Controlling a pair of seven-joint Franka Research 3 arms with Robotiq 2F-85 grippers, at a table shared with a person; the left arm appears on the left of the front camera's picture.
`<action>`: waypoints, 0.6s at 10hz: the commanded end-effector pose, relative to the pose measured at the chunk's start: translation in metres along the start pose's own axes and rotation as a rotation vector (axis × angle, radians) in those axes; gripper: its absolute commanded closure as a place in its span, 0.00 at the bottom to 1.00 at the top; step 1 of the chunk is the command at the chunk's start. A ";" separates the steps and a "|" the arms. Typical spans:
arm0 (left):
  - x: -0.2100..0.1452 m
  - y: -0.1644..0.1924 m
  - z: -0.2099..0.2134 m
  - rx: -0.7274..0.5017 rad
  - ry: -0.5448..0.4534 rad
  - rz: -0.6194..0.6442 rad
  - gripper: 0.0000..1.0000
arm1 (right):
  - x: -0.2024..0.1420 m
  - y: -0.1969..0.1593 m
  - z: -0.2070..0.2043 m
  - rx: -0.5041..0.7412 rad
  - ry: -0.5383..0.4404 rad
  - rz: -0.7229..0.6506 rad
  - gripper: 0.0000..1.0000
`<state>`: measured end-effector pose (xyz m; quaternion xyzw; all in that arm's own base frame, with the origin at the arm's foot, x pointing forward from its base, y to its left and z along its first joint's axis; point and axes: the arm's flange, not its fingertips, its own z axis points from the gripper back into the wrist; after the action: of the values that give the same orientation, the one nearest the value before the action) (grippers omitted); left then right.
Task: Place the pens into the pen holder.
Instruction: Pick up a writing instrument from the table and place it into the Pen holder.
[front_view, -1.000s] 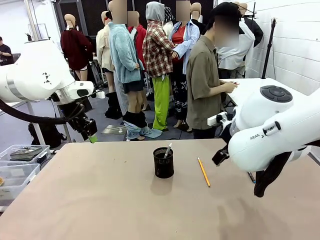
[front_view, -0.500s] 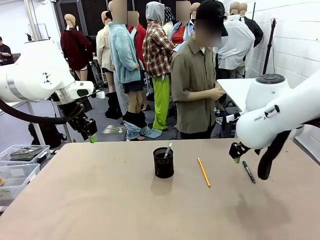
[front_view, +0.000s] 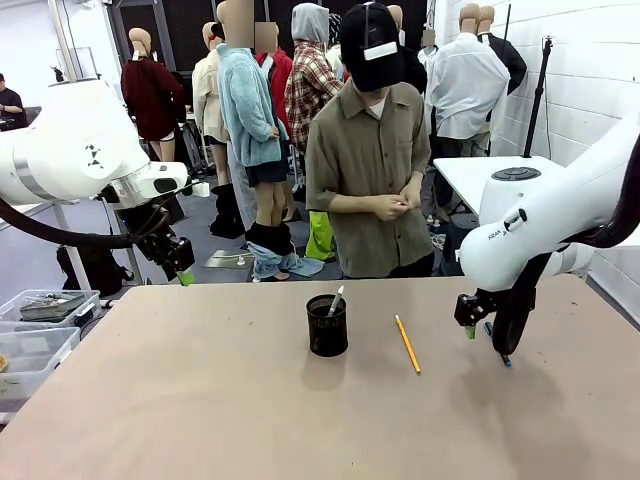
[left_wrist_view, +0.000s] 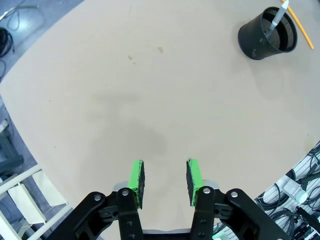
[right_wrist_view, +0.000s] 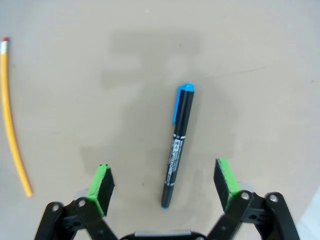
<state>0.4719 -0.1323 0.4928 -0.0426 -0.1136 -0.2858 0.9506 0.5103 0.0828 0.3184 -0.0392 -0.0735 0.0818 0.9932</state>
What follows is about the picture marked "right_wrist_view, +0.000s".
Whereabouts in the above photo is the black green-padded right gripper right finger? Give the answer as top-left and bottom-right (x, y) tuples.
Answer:
(204, 158), (301, 240)

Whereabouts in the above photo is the yellow pencil with red eraser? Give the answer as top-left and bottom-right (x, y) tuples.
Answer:
(0, 36), (34, 198)

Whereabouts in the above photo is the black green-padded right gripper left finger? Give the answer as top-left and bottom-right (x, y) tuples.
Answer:
(33, 163), (120, 240)

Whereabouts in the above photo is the black marker with blue cap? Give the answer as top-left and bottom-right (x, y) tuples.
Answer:
(160, 83), (196, 210)

